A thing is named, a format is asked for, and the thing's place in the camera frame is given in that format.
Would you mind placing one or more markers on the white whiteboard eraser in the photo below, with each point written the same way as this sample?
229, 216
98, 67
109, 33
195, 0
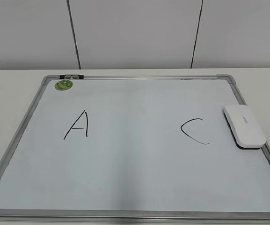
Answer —
246, 131

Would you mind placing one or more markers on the round green magnet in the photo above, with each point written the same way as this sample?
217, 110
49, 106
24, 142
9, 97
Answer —
63, 85

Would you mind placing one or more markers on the black clip on frame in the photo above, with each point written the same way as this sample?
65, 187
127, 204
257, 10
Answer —
71, 77

